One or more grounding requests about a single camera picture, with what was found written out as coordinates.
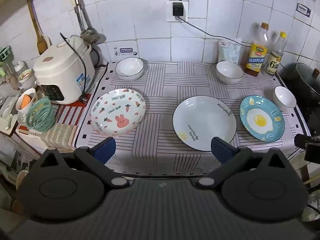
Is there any white plastic packet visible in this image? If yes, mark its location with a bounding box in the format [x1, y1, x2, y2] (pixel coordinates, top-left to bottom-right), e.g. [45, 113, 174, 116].
[218, 40, 241, 64]

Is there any red striped cloth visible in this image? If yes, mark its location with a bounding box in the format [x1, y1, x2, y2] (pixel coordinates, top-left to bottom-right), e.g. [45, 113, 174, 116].
[16, 94, 93, 135]

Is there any striped white tablecloth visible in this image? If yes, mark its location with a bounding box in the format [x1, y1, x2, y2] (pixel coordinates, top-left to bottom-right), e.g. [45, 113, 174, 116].
[75, 61, 310, 178]

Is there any gas stove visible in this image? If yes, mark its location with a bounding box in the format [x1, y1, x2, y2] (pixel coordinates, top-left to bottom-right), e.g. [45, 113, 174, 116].
[295, 100, 320, 135]

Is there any black charger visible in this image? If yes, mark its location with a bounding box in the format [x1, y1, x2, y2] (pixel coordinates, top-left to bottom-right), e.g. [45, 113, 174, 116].
[172, 2, 183, 17]

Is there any white jar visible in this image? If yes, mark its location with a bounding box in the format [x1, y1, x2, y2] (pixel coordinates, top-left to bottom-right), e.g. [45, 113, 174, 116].
[14, 61, 37, 90]

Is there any blue and white wall sticker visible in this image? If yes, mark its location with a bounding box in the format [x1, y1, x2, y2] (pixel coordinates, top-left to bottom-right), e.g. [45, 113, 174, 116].
[114, 47, 138, 56]

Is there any orange vegetable piece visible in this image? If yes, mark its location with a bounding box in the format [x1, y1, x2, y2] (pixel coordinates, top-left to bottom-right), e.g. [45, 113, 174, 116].
[21, 94, 33, 109]

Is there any white rice cooker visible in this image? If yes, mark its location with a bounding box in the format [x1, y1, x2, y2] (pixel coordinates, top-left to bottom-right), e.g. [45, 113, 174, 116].
[33, 36, 95, 105]

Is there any small white bowl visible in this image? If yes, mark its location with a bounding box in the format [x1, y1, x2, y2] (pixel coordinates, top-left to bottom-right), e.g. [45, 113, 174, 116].
[272, 86, 297, 112]

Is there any wooden spatula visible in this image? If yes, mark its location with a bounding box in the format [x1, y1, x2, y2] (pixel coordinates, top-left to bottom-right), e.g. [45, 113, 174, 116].
[27, 0, 50, 55]

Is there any yellow label oil bottle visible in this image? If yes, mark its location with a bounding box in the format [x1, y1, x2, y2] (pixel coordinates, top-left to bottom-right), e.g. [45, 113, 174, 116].
[246, 22, 270, 77]

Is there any green plastic basket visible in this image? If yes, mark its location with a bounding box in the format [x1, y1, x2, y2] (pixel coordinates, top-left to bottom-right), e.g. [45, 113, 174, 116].
[26, 97, 57, 132]

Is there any white cup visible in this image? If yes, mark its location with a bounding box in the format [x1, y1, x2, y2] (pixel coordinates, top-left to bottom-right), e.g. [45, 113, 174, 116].
[15, 88, 38, 125]

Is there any glass lid with wooden knob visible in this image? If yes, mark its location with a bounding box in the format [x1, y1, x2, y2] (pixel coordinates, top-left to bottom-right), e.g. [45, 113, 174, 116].
[296, 64, 320, 95]

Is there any black plug in wall socket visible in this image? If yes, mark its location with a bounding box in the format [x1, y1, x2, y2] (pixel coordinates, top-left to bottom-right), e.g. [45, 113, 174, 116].
[166, 1, 188, 22]

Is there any bunny and carrot print plate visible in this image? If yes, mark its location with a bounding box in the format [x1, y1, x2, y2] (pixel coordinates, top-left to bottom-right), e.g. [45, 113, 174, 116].
[89, 89, 146, 137]

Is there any dark wok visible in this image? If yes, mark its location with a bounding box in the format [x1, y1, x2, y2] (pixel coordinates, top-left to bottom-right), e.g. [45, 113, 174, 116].
[281, 62, 320, 110]

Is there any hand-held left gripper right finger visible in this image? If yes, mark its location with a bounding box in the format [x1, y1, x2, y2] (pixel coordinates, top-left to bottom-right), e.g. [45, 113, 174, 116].
[197, 137, 295, 188]

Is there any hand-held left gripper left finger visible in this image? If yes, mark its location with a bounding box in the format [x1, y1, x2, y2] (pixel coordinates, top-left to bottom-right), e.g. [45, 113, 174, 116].
[32, 137, 130, 188]

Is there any black rice cooker cord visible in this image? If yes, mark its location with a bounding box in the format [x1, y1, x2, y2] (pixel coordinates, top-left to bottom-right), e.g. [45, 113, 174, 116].
[59, 32, 90, 103]

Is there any clear vinegar bottle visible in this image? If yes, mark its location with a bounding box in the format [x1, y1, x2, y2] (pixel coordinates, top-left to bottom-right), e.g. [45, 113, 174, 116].
[265, 31, 287, 75]

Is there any dark framed wall sticker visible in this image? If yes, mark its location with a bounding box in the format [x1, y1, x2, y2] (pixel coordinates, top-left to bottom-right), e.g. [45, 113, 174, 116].
[297, 3, 312, 17]

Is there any black power cable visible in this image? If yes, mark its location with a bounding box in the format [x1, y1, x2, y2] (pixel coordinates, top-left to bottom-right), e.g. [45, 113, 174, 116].
[176, 16, 251, 47]

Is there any white dark-rimmed plate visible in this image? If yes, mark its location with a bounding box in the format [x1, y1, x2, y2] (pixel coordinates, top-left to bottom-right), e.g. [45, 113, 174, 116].
[172, 96, 237, 152]

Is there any metal ladle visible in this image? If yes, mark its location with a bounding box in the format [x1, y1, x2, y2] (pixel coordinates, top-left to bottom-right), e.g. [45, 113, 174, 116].
[72, 0, 100, 43]

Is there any blue fried egg print plate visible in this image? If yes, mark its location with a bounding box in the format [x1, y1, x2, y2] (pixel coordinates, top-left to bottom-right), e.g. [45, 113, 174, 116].
[239, 95, 285, 142]

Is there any white ribbed bowl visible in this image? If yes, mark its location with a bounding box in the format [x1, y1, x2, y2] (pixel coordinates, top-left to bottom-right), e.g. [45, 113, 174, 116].
[216, 61, 244, 85]

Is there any large white dark-rimmed bowl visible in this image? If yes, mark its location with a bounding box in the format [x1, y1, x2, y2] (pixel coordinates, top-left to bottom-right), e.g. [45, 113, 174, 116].
[115, 57, 145, 80]

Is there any beige striped dish towel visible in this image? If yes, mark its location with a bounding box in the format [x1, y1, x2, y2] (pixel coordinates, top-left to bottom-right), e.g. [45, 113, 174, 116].
[40, 124, 78, 153]

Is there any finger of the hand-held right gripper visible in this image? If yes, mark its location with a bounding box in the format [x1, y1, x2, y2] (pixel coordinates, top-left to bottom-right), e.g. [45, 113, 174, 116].
[294, 134, 313, 148]

